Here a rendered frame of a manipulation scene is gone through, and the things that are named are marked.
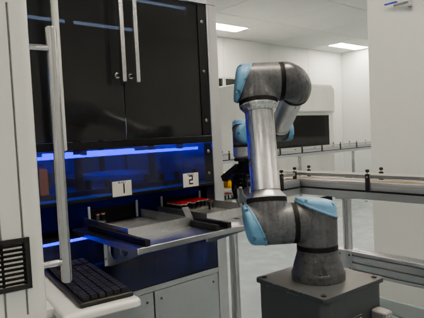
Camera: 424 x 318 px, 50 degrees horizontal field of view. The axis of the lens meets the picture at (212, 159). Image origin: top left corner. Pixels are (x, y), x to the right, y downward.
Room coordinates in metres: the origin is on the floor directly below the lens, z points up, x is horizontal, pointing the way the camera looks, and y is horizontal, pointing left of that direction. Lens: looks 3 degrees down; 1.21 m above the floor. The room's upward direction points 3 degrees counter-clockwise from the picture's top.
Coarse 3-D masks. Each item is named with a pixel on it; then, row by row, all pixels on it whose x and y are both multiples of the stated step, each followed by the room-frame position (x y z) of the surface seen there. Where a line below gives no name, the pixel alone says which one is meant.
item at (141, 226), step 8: (144, 216) 1.91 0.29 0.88; (152, 216) 1.87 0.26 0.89; (160, 216) 1.82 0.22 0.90; (168, 216) 1.77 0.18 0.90; (176, 216) 1.74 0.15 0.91; (184, 216) 1.70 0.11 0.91; (88, 224) 1.74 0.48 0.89; (96, 224) 1.69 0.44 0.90; (104, 224) 1.64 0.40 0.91; (112, 224) 1.78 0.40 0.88; (120, 224) 1.77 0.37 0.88; (128, 224) 1.77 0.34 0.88; (136, 224) 1.76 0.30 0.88; (144, 224) 1.75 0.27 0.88; (152, 224) 1.57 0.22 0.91; (160, 224) 1.59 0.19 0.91; (168, 224) 1.61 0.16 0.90; (176, 224) 1.64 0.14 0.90; (184, 224) 1.66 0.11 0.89; (128, 232) 1.51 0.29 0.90; (136, 232) 1.53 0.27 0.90; (144, 232) 1.55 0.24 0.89; (152, 232) 1.57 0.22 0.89; (160, 232) 1.59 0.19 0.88
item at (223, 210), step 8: (216, 200) 2.08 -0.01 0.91; (160, 208) 1.97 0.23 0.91; (168, 208) 1.92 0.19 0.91; (208, 208) 2.06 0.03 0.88; (216, 208) 2.05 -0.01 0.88; (224, 208) 2.04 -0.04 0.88; (232, 208) 2.00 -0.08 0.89; (240, 208) 1.84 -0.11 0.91; (200, 216) 1.76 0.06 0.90; (208, 216) 1.73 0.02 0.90; (216, 216) 1.76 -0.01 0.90; (224, 216) 1.78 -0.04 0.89; (232, 216) 1.81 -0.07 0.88
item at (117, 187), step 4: (124, 180) 1.80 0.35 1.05; (128, 180) 1.81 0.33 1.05; (112, 184) 1.76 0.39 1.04; (116, 184) 1.78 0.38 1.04; (120, 184) 1.79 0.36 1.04; (124, 184) 1.80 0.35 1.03; (128, 184) 1.81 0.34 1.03; (112, 188) 1.76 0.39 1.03; (116, 188) 1.77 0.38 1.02; (120, 188) 1.78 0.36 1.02; (128, 188) 1.81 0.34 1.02; (112, 192) 1.76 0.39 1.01; (116, 192) 1.77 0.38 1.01; (120, 192) 1.78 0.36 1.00; (128, 192) 1.81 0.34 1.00; (116, 196) 1.77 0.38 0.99
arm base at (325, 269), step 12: (300, 252) 1.27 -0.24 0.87; (312, 252) 1.25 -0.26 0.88; (324, 252) 1.24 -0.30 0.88; (336, 252) 1.26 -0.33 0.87; (300, 264) 1.26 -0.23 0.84; (312, 264) 1.24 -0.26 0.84; (324, 264) 1.23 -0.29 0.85; (336, 264) 1.25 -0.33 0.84; (300, 276) 1.25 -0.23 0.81; (312, 276) 1.23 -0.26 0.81; (324, 276) 1.22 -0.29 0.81; (336, 276) 1.23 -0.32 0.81
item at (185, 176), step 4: (196, 172) 2.03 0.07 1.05; (184, 176) 1.99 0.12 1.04; (188, 176) 2.00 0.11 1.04; (196, 176) 2.03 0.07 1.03; (184, 180) 1.99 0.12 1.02; (188, 180) 2.00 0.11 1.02; (192, 180) 2.02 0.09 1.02; (196, 180) 2.03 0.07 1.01; (184, 184) 1.99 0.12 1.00; (188, 184) 2.00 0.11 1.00; (192, 184) 2.02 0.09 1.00; (196, 184) 2.03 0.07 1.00
